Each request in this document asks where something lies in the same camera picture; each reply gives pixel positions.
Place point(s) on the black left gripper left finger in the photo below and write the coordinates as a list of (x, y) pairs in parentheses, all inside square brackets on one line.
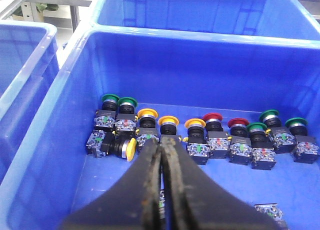
[(132, 203)]

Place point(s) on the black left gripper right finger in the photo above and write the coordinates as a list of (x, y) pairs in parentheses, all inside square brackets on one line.
[(193, 201)]

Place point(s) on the yellow push button right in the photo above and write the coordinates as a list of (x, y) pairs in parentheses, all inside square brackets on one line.
[(196, 144)]

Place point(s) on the red push button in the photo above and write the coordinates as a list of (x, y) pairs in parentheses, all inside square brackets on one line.
[(241, 151), (216, 137)]

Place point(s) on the yellow push button lying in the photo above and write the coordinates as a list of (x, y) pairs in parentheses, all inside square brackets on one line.
[(101, 144)]

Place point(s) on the green push button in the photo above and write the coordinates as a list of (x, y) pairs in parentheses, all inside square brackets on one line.
[(280, 136), (263, 155), (105, 118), (306, 150), (126, 121)]

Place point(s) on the push button contact block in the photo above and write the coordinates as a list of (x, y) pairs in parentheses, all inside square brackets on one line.
[(273, 211)]

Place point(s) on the yellow push button centre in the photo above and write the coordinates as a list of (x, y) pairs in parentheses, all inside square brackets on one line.
[(168, 126)]

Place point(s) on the green push button front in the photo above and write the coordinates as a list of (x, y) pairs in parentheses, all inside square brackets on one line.
[(263, 155)]

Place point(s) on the blue plastic button bin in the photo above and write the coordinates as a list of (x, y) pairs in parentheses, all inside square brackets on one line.
[(184, 74)]

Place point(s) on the yellow push button upright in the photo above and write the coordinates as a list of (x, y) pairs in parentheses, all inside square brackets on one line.
[(146, 127)]

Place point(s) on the green push button leftmost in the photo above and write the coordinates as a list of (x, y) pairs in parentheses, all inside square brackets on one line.
[(105, 118)]

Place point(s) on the green push button back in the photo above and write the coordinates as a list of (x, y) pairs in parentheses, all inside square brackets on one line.
[(280, 136)]

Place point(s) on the green push button rightmost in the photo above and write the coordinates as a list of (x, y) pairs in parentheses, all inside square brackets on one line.
[(306, 150)]

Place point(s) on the blue bin at left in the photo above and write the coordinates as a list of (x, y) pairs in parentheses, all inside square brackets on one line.
[(28, 66)]

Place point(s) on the metal shelf rack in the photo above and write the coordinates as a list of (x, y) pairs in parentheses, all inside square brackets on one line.
[(33, 10)]

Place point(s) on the blue bin behind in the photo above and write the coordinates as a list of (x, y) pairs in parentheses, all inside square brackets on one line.
[(268, 18)]

